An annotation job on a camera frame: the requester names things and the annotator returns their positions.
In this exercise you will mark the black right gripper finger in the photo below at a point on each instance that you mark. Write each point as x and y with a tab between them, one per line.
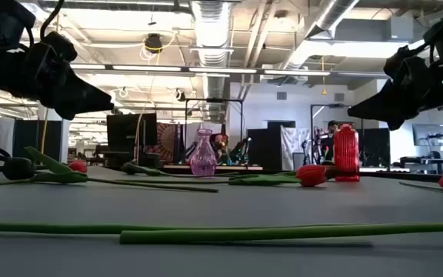
387	107

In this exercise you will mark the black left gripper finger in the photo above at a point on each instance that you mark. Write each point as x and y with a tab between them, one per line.
79	100

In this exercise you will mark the dark purple artificial tulip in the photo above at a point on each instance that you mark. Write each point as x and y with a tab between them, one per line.
18	168
244	233
129	168

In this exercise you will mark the black background robot arm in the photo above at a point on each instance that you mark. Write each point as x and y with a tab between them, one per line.
242	150

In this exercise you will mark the red ribbed glass vase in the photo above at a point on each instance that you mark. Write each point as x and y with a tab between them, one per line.
346	154

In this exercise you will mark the purple glass vase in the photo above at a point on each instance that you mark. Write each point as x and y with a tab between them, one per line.
203	161

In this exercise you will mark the black screen panel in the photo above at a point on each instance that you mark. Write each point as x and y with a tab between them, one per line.
379	146

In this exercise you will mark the white pillar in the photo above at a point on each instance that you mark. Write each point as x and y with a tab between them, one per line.
66	138

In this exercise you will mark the desk monitor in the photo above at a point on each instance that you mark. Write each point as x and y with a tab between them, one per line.
429	134

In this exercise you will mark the black partition panel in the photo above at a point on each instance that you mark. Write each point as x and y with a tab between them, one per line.
25	132

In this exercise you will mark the person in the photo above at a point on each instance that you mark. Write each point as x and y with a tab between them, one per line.
332	126
219	144

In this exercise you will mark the large black monitor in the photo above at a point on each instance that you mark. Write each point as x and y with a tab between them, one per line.
129	131

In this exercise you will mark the dark office desk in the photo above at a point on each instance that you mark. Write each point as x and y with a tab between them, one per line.
425	161

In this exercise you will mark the black round ceiling device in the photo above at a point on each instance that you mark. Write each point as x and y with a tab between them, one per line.
153	42

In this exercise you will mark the mandala pattern tapestry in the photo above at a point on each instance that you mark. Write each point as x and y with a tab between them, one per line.
166	140

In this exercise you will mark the white patterned cloth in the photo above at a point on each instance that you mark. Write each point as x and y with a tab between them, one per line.
292	142

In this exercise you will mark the black cabinet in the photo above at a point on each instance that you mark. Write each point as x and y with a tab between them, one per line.
267	150

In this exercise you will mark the long linear ceiling lamp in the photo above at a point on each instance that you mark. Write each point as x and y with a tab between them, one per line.
221	70

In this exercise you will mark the wooden background table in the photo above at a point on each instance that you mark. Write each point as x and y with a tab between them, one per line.
240	167

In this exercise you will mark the grey-blue table mat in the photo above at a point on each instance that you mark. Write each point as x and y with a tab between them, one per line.
221	261

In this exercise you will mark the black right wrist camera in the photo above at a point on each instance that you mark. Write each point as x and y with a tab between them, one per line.
398	63

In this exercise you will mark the black metal table frame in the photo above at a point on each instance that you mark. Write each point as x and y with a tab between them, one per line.
398	176

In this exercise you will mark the grey rectangular air duct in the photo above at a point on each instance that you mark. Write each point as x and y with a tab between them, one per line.
383	29

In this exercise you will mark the smooth silver ventilation duct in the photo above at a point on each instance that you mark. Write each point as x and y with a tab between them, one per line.
333	15

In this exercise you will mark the silver ribbed ventilation duct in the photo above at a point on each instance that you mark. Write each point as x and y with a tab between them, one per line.
210	31

